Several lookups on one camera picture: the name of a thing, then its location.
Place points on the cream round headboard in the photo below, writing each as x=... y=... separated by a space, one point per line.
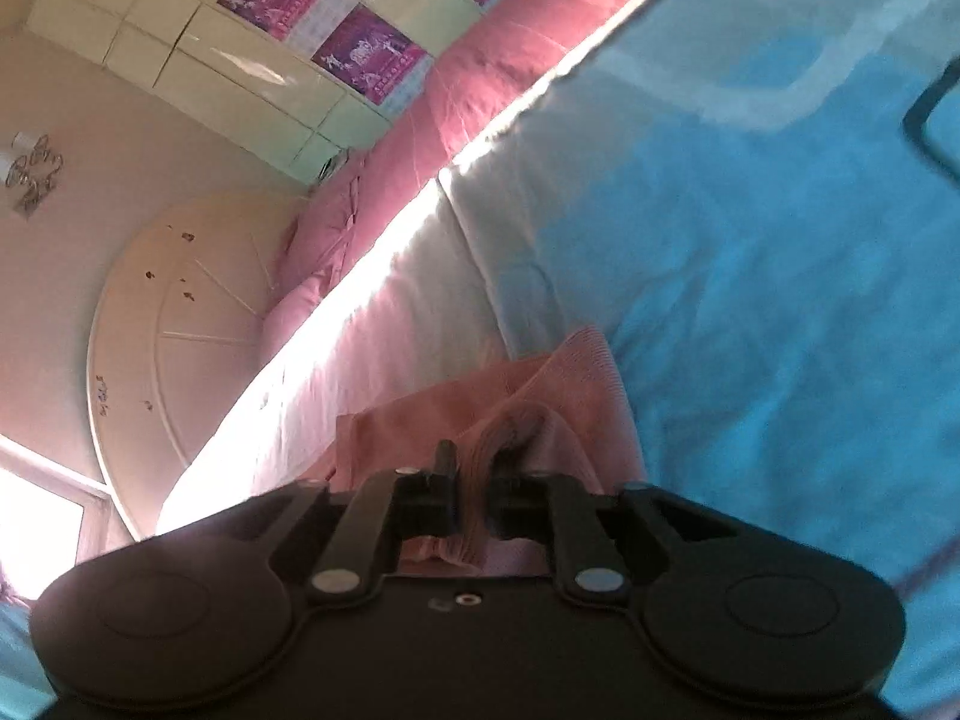
x=175 y=339

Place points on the blue patterned bed sheet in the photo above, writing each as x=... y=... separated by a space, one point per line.
x=756 y=203

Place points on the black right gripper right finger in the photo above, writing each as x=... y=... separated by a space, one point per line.
x=598 y=549

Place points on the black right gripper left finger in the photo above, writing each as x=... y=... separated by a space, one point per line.
x=388 y=509

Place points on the pink quilt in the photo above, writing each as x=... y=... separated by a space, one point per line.
x=496 y=61

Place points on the window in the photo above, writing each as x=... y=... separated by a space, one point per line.
x=52 y=519

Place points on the pink ribbed garment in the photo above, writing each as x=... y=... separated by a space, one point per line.
x=566 y=412

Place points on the pink pillow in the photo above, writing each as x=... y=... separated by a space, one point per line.
x=313 y=253

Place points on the wall lamp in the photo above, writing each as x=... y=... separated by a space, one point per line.
x=30 y=172

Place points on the cream glossy wardrobe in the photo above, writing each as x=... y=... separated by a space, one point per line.
x=264 y=95

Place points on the lower left purple poster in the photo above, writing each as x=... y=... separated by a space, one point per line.
x=369 y=55

